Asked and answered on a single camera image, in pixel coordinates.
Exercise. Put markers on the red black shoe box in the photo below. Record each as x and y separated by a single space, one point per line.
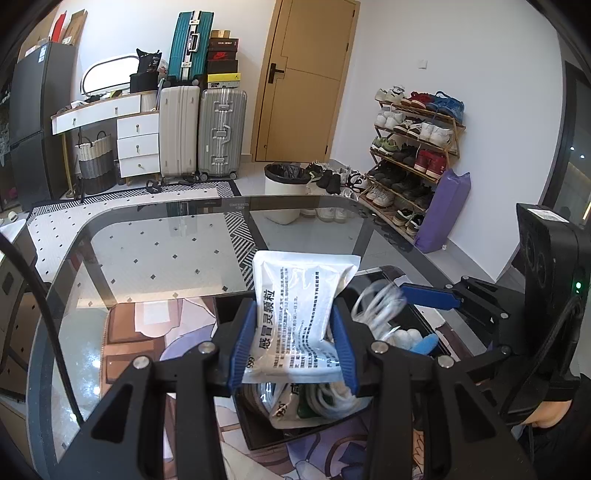
223 56

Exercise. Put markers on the white suitcase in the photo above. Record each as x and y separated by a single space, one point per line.
179 134

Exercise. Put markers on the teal suitcase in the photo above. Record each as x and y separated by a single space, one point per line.
189 46

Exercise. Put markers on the silver suitcase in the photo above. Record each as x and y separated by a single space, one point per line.
221 134

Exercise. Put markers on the shoe rack with shoes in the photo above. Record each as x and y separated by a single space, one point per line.
415 134

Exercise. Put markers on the black cardboard box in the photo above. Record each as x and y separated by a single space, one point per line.
268 436

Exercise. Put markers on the tan shoe box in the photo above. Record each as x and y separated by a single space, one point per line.
224 34

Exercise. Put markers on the white ribbed container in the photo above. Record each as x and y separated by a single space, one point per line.
150 102

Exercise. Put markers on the black white patterned rug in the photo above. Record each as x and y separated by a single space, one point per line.
115 249

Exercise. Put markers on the green white medicine packet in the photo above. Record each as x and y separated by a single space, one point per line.
295 314
291 410

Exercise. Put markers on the grey white woven basket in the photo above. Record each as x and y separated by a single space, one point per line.
94 166

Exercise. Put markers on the white trash bin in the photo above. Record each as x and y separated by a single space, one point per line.
286 198

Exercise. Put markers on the white dresser with drawers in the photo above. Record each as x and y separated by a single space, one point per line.
136 138

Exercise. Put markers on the purple bag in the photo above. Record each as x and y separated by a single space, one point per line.
441 212

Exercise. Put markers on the scattered loose shoes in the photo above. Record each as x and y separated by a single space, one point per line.
332 184

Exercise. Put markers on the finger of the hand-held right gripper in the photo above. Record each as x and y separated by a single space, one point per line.
427 345
429 295

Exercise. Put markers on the grey refrigerator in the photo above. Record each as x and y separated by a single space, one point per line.
37 129

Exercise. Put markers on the black bag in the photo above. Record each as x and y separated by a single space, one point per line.
145 74

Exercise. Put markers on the printed table mat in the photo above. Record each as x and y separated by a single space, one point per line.
138 337

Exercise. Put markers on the cardboard sheets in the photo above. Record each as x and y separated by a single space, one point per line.
69 27

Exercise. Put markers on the person's right forearm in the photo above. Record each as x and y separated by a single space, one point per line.
554 415

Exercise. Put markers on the white slipper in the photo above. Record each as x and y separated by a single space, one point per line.
12 216

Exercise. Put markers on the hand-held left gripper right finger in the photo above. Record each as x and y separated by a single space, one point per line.
344 350

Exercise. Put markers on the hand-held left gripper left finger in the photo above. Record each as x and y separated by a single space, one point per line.
242 346

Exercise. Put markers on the wooden door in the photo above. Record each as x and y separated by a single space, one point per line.
304 78

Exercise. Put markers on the oval mirror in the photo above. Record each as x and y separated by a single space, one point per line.
108 74

